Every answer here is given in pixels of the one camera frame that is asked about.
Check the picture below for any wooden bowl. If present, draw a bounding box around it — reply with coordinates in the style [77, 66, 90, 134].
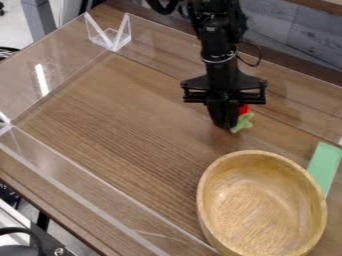
[196, 150, 327, 256]

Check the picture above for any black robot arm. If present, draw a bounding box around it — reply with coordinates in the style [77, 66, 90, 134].
[146, 0, 267, 133]

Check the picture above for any black metal bracket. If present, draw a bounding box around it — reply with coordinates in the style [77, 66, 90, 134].
[31, 223, 76, 256]

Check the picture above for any clear acrylic corner bracket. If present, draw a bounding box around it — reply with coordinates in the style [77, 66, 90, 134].
[84, 12, 132, 52]

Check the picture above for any black cable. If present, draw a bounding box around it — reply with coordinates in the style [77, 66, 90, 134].
[0, 227, 41, 256]

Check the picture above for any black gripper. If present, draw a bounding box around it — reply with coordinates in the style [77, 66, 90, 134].
[180, 62, 267, 129]

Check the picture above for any red plush strawberry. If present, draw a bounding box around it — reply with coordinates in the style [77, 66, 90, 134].
[230, 104, 254, 134]

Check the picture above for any clear acrylic enclosure wall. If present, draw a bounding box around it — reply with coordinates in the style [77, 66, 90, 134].
[0, 6, 342, 256]

